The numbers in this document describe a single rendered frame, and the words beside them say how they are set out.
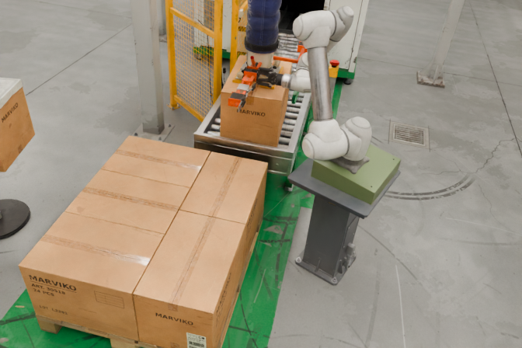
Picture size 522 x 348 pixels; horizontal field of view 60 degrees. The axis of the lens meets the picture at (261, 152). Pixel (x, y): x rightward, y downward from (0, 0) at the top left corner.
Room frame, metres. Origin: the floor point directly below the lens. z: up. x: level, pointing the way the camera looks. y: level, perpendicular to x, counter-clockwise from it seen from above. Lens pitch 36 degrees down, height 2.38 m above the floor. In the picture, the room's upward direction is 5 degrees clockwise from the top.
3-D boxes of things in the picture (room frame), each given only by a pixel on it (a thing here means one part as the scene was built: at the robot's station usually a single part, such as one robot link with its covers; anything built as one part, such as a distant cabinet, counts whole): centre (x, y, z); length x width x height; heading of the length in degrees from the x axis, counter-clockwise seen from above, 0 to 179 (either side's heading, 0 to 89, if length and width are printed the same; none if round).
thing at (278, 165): (2.54, 0.13, 0.48); 0.70 x 0.03 x 0.15; 80
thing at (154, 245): (1.92, 0.54, 0.34); 1.20 x 1.00 x 0.40; 170
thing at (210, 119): (3.75, 0.25, 0.50); 2.31 x 0.05 x 0.19; 170
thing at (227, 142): (2.54, 0.13, 0.58); 0.70 x 0.03 x 0.06; 80
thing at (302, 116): (3.64, -0.40, 0.50); 2.31 x 0.05 x 0.19; 170
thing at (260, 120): (2.87, 0.06, 0.75); 0.60 x 0.40 x 0.40; 173
